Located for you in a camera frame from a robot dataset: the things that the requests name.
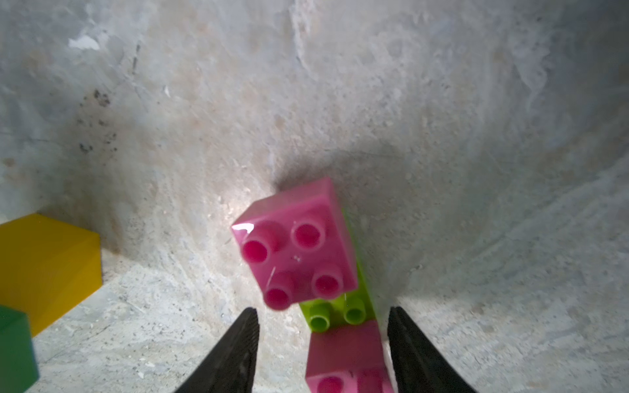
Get dark green long lego brick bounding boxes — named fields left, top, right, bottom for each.
left=1, top=306, right=39, bottom=393

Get lime green lego brick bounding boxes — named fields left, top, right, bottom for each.
left=299, top=210, right=376, bottom=333

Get yellow lego brick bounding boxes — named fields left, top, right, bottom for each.
left=1, top=214, right=103, bottom=337

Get magenta lego brick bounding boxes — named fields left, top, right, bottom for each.
left=231, top=177, right=359, bottom=311
left=305, top=319, right=394, bottom=393

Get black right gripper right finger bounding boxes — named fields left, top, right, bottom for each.
left=388, top=306, right=475, bottom=393

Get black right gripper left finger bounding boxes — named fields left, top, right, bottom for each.
left=176, top=307, right=260, bottom=393

